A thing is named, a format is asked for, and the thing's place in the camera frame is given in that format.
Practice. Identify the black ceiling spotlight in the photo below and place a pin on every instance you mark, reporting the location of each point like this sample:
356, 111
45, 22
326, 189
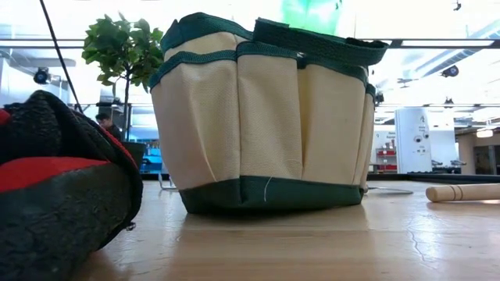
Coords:
451, 71
41, 76

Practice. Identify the person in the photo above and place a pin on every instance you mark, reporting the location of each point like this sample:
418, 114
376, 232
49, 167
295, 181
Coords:
109, 126

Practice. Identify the green spray bottle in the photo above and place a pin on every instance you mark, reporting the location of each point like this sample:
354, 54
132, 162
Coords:
308, 15

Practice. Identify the white machine cabinet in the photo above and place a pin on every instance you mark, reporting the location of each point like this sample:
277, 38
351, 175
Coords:
412, 140

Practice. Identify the red black garden glove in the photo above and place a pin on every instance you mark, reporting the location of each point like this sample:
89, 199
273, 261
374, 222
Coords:
58, 218

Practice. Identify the black aluminium frame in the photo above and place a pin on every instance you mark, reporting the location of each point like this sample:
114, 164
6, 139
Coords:
449, 178

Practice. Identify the red shelf rack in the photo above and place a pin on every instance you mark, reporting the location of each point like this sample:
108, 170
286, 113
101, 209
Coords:
386, 160

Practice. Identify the beige green gardening bag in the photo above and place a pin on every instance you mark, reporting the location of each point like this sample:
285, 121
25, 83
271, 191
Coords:
269, 125

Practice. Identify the potted green plant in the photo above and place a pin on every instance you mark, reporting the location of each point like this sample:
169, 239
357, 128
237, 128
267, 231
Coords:
121, 50

